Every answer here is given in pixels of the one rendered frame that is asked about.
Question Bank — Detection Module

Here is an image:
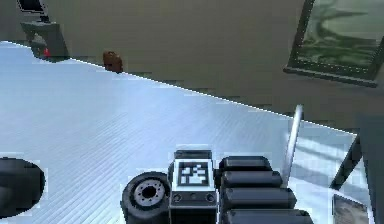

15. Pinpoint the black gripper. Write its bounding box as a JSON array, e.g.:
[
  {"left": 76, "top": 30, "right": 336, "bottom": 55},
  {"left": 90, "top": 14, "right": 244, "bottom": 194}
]
[{"left": 120, "top": 171, "right": 172, "bottom": 224}]

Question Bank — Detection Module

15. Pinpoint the black round object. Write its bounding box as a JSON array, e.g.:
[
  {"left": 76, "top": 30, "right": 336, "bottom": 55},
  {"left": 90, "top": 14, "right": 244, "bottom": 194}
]
[{"left": 0, "top": 157, "right": 46, "bottom": 219}]

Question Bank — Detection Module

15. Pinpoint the brown round object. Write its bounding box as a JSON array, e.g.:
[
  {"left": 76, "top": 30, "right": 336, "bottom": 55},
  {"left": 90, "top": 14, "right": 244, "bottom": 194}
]
[{"left": 102, "top": 50, "right": 124, "bottom": 74}]

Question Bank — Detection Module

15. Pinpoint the silver baseball bat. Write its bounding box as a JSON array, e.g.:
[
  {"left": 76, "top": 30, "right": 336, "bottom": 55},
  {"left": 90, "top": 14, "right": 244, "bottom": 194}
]
[{"left": 281, "top": 104, "right": 304, "bottom": 188}]

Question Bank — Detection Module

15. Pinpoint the grey stand with red item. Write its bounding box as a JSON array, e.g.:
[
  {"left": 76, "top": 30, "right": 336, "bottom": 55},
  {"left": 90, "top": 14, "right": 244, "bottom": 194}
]
[{"left": 20, "top": 21, "right": 70, "bottom": 63}]

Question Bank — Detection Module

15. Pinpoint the black television set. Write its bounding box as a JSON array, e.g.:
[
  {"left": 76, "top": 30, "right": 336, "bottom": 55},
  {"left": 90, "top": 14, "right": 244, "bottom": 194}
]
[{"left": 16, "top": 0, "right": 48, "bottom": 15}]

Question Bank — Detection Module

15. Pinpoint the dark grey furniture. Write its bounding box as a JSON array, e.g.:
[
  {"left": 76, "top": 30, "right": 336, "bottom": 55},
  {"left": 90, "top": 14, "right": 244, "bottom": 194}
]
[{"left": 329, "top": 114, "right": 384, "bottom": 224}]

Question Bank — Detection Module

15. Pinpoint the green framed wall picture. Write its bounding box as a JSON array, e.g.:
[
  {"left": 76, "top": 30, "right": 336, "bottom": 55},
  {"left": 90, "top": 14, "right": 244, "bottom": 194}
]
[{"left": 283, "top": 0, "right": 384, "bottom": 88}]

